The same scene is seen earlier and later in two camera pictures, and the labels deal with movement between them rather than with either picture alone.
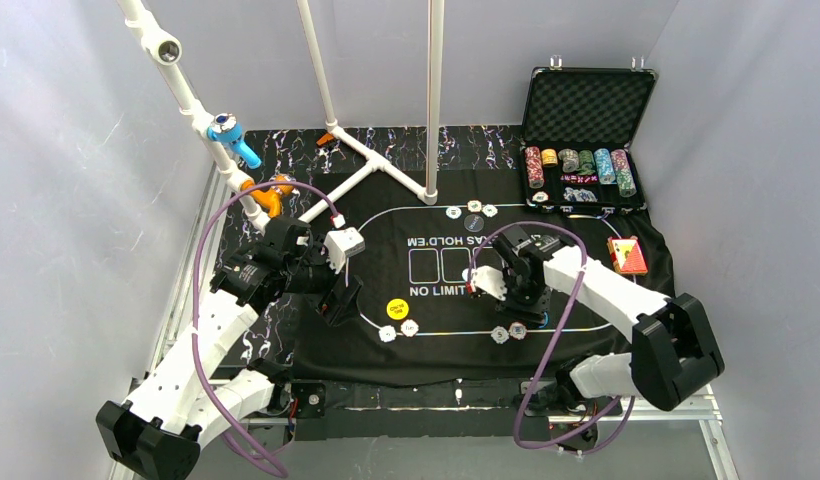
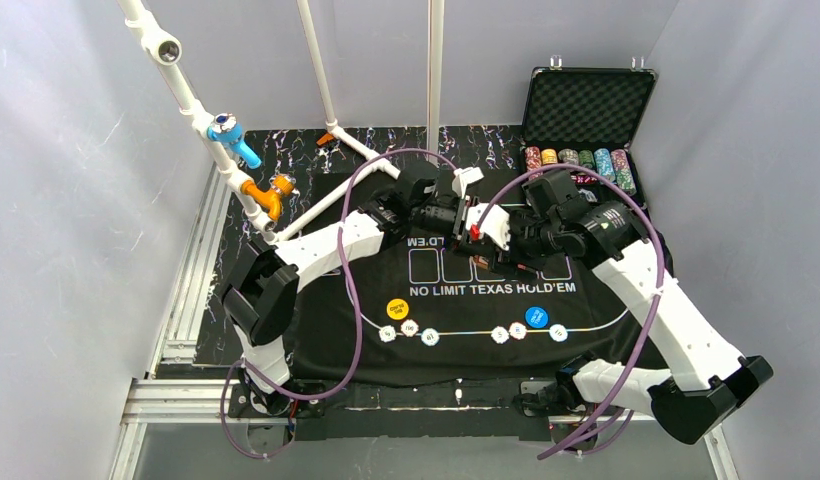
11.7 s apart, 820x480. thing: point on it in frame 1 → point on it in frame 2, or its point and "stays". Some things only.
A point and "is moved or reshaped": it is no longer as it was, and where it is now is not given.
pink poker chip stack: (625, 180) stays
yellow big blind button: (397, 309) stays
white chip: (517, 330) stays
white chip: (409, 328) stays
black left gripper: (336, 295) → (459, 223)
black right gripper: (516, 291) → (516, 240)
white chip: (500, 334) stays
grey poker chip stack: (570, 158) stays
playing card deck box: (626, 255) is moved or reshaped
